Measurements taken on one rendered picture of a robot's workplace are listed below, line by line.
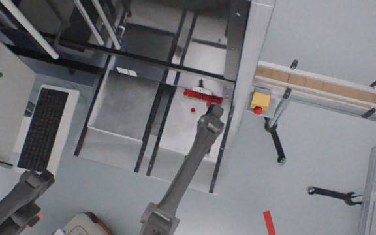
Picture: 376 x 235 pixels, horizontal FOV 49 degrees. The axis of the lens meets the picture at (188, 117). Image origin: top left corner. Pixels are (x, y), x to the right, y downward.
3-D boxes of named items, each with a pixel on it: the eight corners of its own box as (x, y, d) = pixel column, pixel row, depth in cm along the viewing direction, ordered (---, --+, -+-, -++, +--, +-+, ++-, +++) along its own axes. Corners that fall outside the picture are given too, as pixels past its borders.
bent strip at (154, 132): (153, 125, 189) (151, 122, 184) (160, 127, 189) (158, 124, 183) (143, 155, 186) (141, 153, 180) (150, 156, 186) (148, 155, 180)
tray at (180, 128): (180, 77, 195) (179, 74, 191) (234, 91, 192) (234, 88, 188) (159, 146, 187) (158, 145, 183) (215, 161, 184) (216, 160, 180)
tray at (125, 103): (111, 61, 198) (109, 57, 195) (164, 73, 196) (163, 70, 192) (89, 127, 191) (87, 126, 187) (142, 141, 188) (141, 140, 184)
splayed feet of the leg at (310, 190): (307, 183, 266) (312, 181, 252) (386, 204, 260) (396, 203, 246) (304, 195, 264) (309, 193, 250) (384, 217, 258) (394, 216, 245)
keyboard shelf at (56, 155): (28, 81, 209) (25, 79, 206) (81, 91, 206) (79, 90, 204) (-1, 169, 198) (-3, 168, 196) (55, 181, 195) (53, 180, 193)
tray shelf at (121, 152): (103, 59, 201) (102, 58, 199) (244, 94, 193) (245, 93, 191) (70, 155, 190) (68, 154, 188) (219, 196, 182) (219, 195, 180)
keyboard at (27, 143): (42, 87, 205) (40, 86, 202) (69, 93, 203) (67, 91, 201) (17, 167, 195) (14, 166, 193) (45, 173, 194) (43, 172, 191)
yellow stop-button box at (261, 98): (253, 92, 183) (254, 87, 176) (269, 96, 182) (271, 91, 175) (249, 108, 181) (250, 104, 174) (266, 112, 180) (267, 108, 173)
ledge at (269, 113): (252, 83, 194) (252, 82, 192) (279, 90, 193) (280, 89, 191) (245, 111, 191) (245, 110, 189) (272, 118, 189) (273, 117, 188)
